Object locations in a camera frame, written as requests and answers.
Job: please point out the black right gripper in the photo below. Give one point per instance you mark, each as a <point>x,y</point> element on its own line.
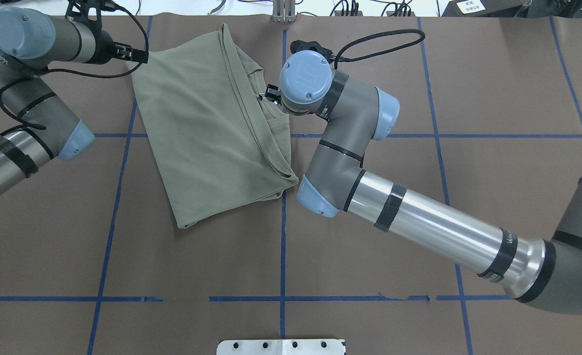
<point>272,93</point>

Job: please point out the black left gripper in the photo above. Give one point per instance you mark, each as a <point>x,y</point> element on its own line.
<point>104,48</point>

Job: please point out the green long-sleeve shirt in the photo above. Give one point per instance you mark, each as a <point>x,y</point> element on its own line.
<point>217,143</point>

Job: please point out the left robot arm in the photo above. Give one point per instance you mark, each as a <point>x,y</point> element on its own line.
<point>29,41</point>

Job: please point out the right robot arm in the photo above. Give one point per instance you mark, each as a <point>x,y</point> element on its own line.
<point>543,274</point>

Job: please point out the black power adapter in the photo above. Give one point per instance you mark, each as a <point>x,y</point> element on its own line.
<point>482,8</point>

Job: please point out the aluminium frame post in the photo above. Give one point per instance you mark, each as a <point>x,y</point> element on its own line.
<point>284,11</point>

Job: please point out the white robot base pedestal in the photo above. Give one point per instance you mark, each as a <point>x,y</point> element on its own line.
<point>282,347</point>

